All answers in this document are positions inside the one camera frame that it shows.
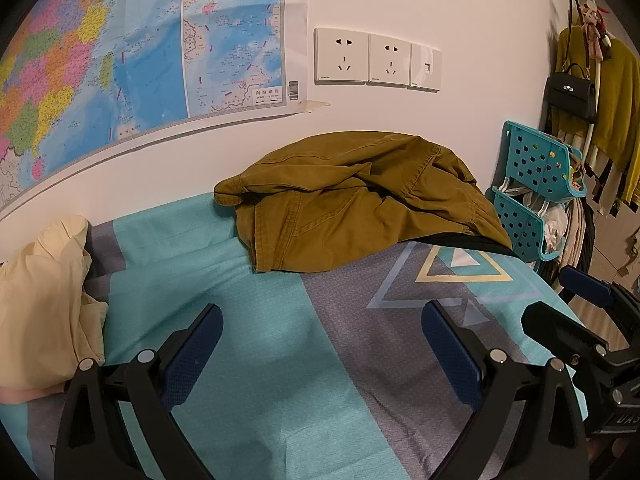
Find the mustard brown jacket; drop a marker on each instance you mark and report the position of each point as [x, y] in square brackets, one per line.
[332, 199]

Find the black handbag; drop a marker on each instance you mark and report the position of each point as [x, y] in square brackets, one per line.
[571, 91]

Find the yellow hanging garment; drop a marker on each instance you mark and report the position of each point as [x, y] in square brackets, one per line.
[616, 132]

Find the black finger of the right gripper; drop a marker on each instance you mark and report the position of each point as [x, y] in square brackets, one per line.
[565, 338]
[577, 283]

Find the white wall socket middle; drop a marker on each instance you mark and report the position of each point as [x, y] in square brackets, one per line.
[389, 61]

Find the white wall network plate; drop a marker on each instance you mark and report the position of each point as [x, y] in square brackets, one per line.
[425, 68]

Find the colourful wall map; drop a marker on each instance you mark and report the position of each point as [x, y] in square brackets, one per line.
[82, 75]

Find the teal perforated basket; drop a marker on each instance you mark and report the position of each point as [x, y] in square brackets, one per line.
[525, 228]
[543, 164]

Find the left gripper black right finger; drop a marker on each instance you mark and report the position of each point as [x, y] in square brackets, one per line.
[534, 405]

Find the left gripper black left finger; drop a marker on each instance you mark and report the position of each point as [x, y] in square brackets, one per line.
[93, 440]

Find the teal perforated lower basket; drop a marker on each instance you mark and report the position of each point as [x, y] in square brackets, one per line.
[525, 228]

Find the teal perforated upper basket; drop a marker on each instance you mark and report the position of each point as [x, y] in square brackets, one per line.
[543, 164]

